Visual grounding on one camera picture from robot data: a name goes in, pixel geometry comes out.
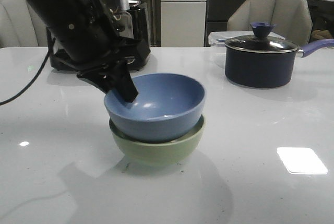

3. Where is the black gripper finger in bowl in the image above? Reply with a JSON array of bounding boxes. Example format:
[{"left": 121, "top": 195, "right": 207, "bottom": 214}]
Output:
[{"left": 112, "top": 61, "right": 138, "bottom": 102}]

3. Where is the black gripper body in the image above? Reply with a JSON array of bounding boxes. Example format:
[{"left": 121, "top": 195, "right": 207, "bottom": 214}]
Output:
[{"left": 46, "top": 7, "right": 136, "bottom": 71}]

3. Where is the black gripper finger behind bowl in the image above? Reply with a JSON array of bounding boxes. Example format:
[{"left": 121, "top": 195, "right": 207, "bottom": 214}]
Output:
[{"left": 76, "top": 70, "right": 115, "bottom": 93}]

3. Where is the blue bowl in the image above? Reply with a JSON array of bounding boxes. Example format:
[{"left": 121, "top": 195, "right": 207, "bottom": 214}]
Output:
[{"left": 104, "top": 73, "right": 206, "bottom": 143}]

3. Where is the green bowl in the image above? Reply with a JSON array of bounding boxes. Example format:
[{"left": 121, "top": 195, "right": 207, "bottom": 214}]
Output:
[{"left": 109, "top": 115, "right": 206, "bottom": 166}]

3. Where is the black chrome four-slot toaster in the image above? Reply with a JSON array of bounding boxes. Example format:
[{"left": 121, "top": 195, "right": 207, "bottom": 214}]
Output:
[{"left": 38, "top": 0, "right": 150, "bottom": 71}]

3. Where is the beige chair left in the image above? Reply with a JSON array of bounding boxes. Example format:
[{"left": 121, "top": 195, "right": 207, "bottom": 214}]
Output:
[{"left": 1, "top": 0, "right": 47, "bottom": 48}]

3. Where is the beige chair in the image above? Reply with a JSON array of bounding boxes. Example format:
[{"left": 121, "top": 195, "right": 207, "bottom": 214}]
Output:
[
  {"left": 1, "top": 0, "right": 47, "bottom": 48},
  {"left": 227, "top": 0, "right": 313, "bottom": 45}
]

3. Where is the white cabinet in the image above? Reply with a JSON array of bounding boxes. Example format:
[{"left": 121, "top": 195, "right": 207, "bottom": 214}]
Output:
[{"left": 161, "top": 0, "right": 207, "bottom": 47}]

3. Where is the clear plastic food container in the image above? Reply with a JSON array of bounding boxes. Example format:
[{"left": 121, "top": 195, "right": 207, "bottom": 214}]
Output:
[{"left": 208, "top": 31, "right": 284, "bottom": 49}]

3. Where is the dark counter unit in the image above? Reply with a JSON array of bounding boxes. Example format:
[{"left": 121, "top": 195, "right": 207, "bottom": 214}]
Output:
[{"left": 204, "top": 0, "right": 334, "bottom": 48}]

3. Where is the dark blue saucepan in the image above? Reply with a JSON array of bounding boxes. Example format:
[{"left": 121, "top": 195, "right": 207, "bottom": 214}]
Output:
[{"left": 225, "top": 39, "right": 333, "bottom": 88}]

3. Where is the glass pot lid blue knob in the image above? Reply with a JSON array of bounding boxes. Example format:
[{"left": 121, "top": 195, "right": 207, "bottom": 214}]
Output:
[{"left": 225, "top": 22, "right": 298, "bottom": 53}]

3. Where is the beige chair right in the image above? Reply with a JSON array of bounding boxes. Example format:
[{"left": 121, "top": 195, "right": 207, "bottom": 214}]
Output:
[{"left": 227, "top": 0, "right": 313, "bottom": 45}]

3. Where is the black cable left side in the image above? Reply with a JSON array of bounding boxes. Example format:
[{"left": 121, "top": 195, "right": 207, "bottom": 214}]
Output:
[{"left": 0, "top": 36, "right": 57, "bottom": 106}]

